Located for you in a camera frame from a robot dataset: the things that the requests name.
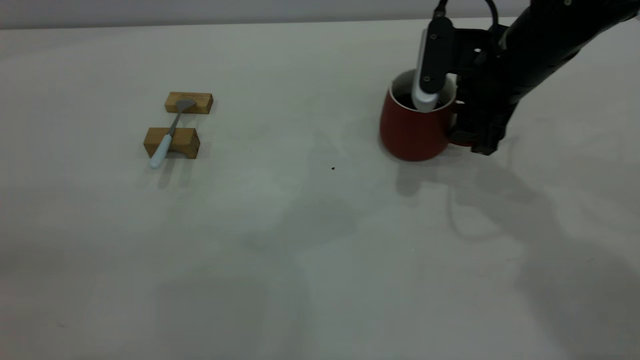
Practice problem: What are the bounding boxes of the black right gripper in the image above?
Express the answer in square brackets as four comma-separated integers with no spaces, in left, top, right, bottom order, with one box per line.
[448,29,522,156]

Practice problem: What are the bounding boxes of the red ceramic mug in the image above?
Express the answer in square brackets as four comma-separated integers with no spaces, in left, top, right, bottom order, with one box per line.
[379,69,474,163]

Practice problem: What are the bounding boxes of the spoon with pale blue handle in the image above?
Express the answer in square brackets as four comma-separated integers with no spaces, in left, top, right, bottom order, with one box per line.
[149,98,197,170]

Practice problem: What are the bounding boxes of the rectangular wooden block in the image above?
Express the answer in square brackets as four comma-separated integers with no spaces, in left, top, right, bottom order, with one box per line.
[165,92,214,115]

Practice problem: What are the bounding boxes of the arched wooden block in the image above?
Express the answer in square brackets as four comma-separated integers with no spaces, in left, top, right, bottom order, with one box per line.
[143,127,201,160]

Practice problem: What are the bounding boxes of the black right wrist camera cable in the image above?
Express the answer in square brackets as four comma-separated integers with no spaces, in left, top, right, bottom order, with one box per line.
[433,0,501,32]

